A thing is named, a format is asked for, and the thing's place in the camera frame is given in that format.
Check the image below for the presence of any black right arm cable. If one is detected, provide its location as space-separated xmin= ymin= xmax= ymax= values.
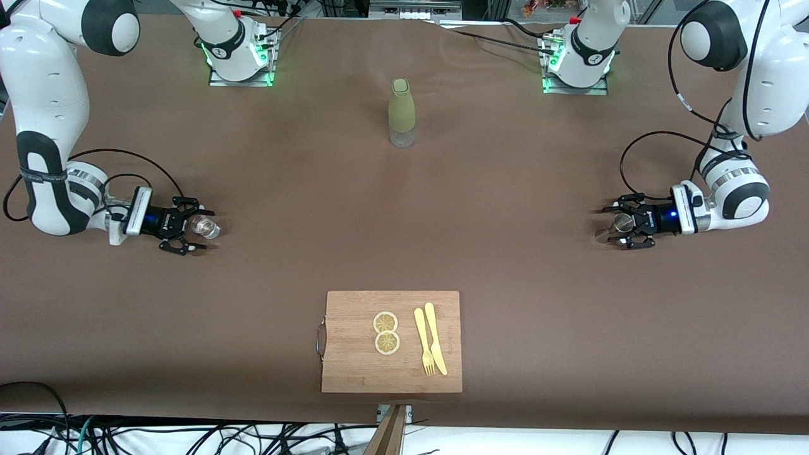
xmin=3 ymin=148 xmax=186 ymax=223

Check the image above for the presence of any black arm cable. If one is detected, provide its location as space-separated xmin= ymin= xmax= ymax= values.
xmin=619 ymin=0 xmax=773 ymax=204
xmin=3 ymin=148 xmax=186 ymax=223

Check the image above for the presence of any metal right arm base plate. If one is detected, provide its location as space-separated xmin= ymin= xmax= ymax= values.
xmin=207 ymin=25 xmax=277 ymax=88

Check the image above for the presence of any clear glass shaker cup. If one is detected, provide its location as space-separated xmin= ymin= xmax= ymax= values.
xmin=192 ymin=215 xmax=222 ymax=240

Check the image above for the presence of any yellow plastic knife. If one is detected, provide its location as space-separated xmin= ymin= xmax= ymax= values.
xmin=424 ymin=302 xmax=448 ymax=376

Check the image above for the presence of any steel jigger measuring cup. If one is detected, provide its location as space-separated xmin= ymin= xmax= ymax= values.
xmin=594 ymin=214 xmax=635 ymax=245

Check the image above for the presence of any grey power strip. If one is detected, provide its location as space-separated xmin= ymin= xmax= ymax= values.
xmin=369 ymin=0 xmax=463 ymax=21

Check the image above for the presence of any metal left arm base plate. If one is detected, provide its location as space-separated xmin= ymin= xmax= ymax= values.
xmin=541 ymin=35 xmax=609 ymax=96

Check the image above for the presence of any teal floor cable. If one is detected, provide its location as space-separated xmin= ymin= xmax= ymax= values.
xmin=75 ymin=417 xmax=97 ymax=455

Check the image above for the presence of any black looped floor cable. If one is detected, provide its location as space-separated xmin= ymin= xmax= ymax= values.
xmin=0 ymin=380 xmax=71 ymax=455

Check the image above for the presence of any brown table cover sheet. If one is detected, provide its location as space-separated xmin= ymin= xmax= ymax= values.
xmin=0 ymin=11 xmax=809 ymax=435

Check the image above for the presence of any yellow plastic fork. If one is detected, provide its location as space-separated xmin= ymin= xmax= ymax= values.
xmin=413 ymin=308 xmax=437 ymax=377

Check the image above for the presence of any olive green bottle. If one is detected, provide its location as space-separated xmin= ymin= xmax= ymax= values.
xmin=388 ymin=78 xmax=417 ymax=149

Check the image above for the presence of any wooden cutting board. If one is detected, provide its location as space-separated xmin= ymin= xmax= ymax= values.
xmin=315 ymin=290 xmax=463 ymax=394

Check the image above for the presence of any wooden post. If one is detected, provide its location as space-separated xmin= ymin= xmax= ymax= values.
xmin=363 ymin=404 xmax=409 ymax=455

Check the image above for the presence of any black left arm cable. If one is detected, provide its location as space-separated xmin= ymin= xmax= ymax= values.
xmin=619 ymin=0 xmax=773 ymax=204

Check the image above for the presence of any black cable across table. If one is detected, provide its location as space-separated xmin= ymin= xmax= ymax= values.
xmin=436 ymin=18 xmax=552 ymax=56

